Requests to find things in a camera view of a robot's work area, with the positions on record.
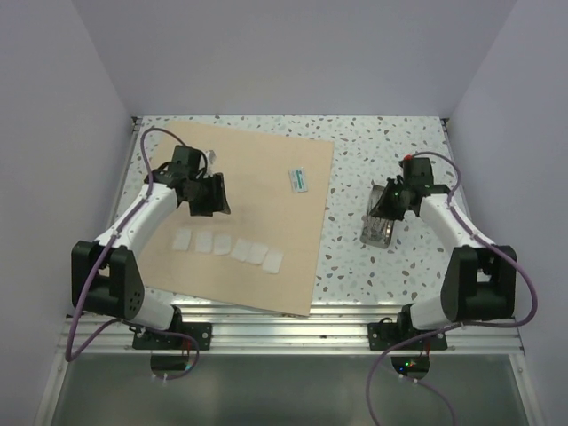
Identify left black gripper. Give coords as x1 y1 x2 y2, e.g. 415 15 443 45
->
185 172 230 217

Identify metal instrument tray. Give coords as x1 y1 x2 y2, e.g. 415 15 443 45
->
359 185 394 249

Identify steel scissors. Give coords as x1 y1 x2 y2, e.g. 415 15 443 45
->
366 216 391 241

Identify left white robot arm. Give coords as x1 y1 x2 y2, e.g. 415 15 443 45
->
71 146 231 349

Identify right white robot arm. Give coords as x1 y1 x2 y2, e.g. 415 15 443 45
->
361 154 517 349

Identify beige cloth mat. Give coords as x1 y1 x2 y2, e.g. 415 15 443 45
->
138 121 334 316

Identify green white packet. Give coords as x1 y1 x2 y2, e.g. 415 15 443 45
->
288 168 308 193

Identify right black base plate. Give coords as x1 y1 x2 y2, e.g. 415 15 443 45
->
367 318 448 351

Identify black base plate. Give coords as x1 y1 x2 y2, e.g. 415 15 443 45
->
129 308 212 351
367 318 448 351

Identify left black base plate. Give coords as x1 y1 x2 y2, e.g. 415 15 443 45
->
129 308 212 351

